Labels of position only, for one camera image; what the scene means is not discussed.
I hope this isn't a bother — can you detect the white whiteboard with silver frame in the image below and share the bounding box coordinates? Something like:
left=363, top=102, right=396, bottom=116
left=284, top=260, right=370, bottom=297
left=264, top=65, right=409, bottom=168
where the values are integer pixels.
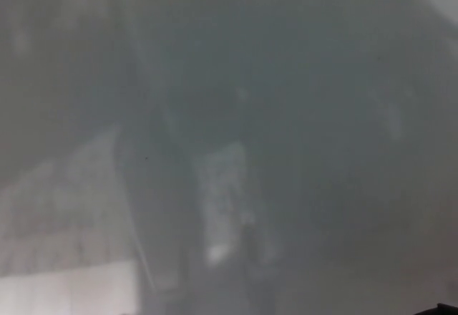
left=0, top=0, right=458, bottom=315

